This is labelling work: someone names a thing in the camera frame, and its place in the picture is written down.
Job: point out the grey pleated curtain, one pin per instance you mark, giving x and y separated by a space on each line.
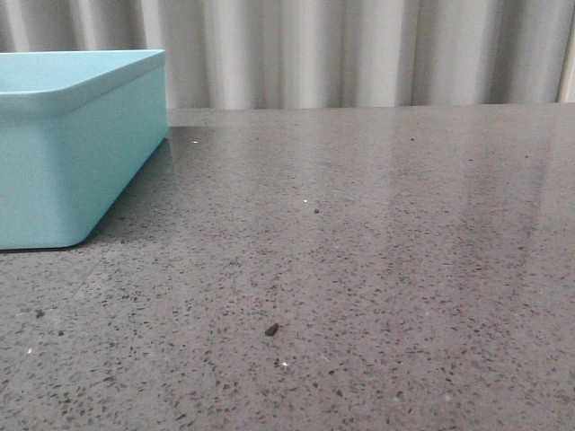
233 55

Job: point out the light blue storage box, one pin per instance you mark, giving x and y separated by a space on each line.
76 127

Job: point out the small black debris piece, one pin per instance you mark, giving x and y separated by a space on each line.
272 330

